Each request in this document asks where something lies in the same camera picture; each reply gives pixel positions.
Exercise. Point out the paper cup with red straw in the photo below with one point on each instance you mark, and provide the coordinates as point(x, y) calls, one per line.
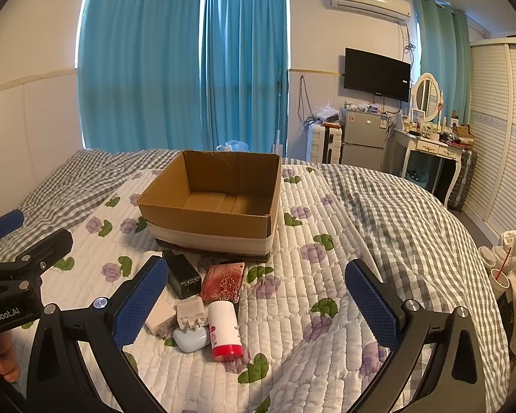
point(501, 279)

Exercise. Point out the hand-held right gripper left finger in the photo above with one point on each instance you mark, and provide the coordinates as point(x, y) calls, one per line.
point(139, 305)

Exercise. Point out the grey checkered bedsheet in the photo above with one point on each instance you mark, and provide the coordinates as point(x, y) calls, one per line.
point(413, 223)

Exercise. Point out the white ribbed suitcase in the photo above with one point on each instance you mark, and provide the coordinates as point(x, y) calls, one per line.
point(324, 144)

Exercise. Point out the clear plastic bag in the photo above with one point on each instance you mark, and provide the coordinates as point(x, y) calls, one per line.
point(234, 146)

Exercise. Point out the silver mini fridge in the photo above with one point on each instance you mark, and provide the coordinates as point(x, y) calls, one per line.
point(363, 142)

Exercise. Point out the white square charger block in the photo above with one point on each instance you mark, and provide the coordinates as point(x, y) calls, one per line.
point(160, 317)

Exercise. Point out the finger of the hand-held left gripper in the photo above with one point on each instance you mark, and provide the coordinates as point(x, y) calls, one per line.
point(47, 245)
point(4, 225)

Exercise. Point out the white bottle with red cap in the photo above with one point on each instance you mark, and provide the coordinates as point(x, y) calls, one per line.
point(224, 329)

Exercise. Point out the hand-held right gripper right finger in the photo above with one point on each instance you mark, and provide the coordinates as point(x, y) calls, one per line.
point(370, 305)

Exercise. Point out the white floral quilt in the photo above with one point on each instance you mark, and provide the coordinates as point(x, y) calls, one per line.
point(309, 275)

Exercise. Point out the blue laundry basket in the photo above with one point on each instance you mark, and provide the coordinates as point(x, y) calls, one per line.
point(417, 176)

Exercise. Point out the white plug adapter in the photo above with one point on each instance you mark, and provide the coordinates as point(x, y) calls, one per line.
point(192, 315)

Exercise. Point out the narrow blue curtain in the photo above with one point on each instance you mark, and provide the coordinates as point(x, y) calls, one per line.
point(245, 64)

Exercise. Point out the white louvred wardrobe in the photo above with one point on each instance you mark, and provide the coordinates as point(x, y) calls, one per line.
point(499, 137)

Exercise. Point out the red patterned case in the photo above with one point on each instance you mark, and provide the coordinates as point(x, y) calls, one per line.
point(222, 286)

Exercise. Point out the wide blue curtain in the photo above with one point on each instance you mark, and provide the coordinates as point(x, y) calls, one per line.
point(142, 60)

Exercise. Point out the grey hard suitcase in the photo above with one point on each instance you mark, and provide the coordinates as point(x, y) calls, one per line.
point(464, 180)

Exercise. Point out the person's left hand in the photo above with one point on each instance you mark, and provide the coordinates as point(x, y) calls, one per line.
point(2, 355)

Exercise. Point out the white air conditioner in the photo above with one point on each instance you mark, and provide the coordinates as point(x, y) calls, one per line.
point(370, 2)

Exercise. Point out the black wall television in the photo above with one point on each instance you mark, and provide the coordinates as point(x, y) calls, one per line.
point(376, 73)

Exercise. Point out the black charger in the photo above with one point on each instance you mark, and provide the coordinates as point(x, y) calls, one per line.
point(182, 277)

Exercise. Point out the teal curtain beside wardrobe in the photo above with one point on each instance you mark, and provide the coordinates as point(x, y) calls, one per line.
point(440, 60)

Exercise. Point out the brown cardboard box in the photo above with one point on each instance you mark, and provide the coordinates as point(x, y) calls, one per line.
point(210, 206)

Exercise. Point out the white padded headboard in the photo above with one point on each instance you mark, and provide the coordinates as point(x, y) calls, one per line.
point(30, 137)

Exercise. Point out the oval white vanity mirror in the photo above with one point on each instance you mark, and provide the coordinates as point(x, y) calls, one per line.
point(427, 97)

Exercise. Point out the white dressing table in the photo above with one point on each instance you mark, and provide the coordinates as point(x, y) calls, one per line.
point(425, 146)

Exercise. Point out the pale blue earbud case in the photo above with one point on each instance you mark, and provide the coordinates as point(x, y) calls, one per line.
point(191, 339)

